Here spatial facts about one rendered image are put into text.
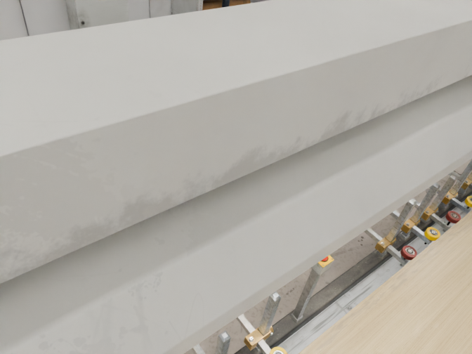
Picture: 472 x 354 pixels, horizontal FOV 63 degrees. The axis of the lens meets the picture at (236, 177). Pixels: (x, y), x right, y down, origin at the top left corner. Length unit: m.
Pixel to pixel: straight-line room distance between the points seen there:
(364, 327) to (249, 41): 1.86
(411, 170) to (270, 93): 0.18
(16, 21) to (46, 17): 0.20
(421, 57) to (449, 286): 2.14
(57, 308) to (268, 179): 0.13
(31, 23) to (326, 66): 3.25
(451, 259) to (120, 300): 2.37
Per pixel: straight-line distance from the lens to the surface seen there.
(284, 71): 0.16
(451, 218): 2.73
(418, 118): 0.33
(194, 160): 0.15
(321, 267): 1.70
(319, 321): 2.26
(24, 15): 3.37
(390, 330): 2.04
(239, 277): 0.21
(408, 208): 2.28
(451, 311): 2.27
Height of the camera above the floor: 2.53
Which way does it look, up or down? 42 degrees down
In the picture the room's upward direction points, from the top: 9 degrees clockwise
